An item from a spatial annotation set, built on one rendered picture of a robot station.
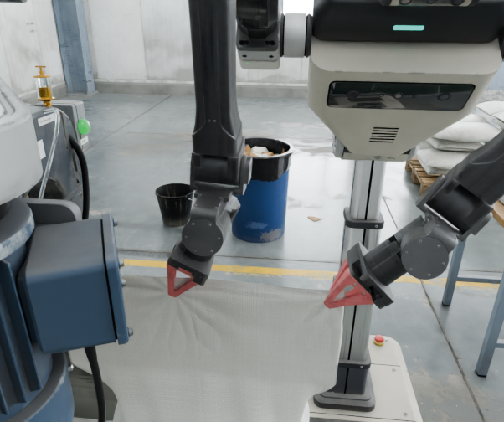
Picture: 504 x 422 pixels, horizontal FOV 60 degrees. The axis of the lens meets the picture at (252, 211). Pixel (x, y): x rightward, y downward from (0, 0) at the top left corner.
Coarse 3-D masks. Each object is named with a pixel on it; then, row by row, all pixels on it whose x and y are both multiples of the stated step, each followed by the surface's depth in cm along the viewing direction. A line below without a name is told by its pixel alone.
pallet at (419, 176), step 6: (414, 156) 454; (408, 162) 449; (414, 162) 432; (408, 168) 451; (414, 168) 418; (420, 168) 416; (414, 174) 416; (420, 174) 401; (426, 174) 401; (414, 180) 417; (420, 180) 394; (426, 180) 387; (432, 180) 387; (420, 186) 393; (426, 186) 383; (420, 192) 391
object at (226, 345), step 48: (144, 288) 74; (192, 288) 73; (240, 288) 72; (288, 288) 70; (144, 336) 78; (192, 336) 77; (240, 336) 76; (288, 336) 74; (336, 336) 73; (144, 384) 81; (192, 384) 80; (240, 384) 79; (288, 384) 78; (336, 384) 77
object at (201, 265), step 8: (176, 248) 68; (184, 248) 68; (176, 256) 66; (184, 256) 67; (192, 256) 67; (200, 256) 67; (208, 256) 68; (168, 264) 66; (176, 264) 66; (184, 264) 66; (192, 264) 66; (200, 264) 68; (208, 264) 69; (200, 272) 66; (208, 272) 67
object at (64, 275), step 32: (64, 224) 41; (96, 224) 41; (32, 256) 36; (64, 256) 36; (96, 256) 36; (32, 288) 34; (64, 288) 35; (96, 288) 36; (32, 320) 36; (64, 320) 36; (96, 320) 37
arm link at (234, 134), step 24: (192, 0) 47; (216, 0) 46; (192, 24) 48; (216, 24) 48; (192, 48) 50; (216, 48) 50; (216, 72) 52; (216, 96) 54; (216, 120) 56; (240, 120) 61; (216, 144) 58; (240, 144) 61; (216, 168) 61
